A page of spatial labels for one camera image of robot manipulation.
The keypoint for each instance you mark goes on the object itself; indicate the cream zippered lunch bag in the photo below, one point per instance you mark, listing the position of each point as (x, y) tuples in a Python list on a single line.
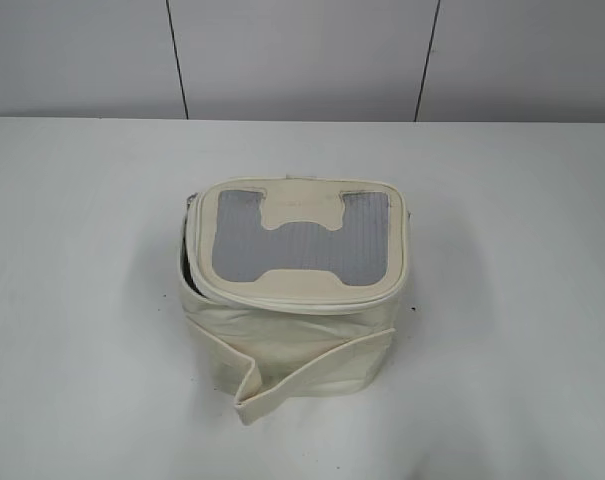
[(292, 285)]

